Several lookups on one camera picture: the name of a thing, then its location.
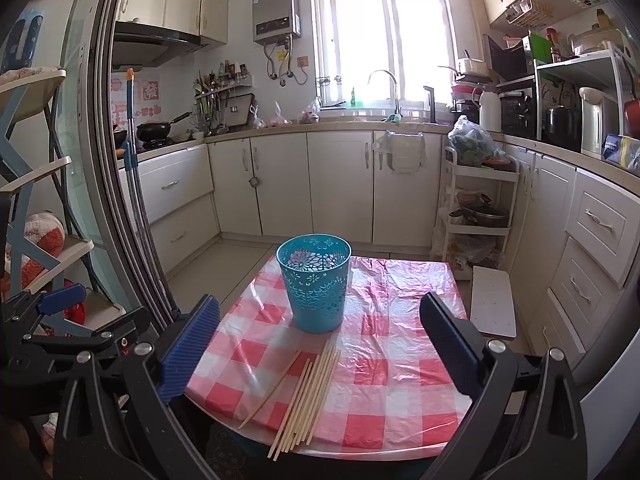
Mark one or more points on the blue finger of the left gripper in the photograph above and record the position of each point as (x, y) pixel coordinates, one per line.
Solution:
(62, 299)

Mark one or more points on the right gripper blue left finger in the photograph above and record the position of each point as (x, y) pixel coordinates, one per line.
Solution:
(181, 358)

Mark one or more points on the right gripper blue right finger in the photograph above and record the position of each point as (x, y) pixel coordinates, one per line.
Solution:
(457, 343)

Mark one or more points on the kitchen sink faucet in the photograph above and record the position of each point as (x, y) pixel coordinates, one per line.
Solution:
(382, 88)

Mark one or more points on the white shelf rack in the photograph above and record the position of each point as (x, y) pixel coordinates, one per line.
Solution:
(37, 249)

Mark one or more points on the white step stool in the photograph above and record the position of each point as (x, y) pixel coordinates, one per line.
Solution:
(492, 307)

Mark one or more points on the red white checkered tablecloth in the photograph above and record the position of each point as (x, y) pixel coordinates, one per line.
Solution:
(391, 397)

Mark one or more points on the white rolling storage cart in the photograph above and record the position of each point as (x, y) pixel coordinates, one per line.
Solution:
(475, 212)

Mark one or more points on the blue perforated plastic basket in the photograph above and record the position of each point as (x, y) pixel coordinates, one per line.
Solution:
(315, 270)

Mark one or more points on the black frying pan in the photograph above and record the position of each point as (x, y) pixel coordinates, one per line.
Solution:
(155, 131)

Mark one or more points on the green vegetables plastic bag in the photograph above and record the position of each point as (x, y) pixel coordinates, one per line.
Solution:
(474, 146)

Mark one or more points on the black microwave oven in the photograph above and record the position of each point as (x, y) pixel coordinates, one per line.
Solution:
(519, 113)

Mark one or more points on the white thermos jug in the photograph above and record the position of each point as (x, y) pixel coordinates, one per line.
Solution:
(490, 109)

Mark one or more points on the white electric kettle pot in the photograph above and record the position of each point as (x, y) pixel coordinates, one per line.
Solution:
(599, 119)

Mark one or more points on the black range hood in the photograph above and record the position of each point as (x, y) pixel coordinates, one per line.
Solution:
(140, 46)

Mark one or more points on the white gas water heater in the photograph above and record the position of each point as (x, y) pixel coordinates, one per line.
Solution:
(275, 20)

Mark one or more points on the blue handled mop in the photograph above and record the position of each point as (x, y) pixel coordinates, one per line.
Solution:
(151, 261)

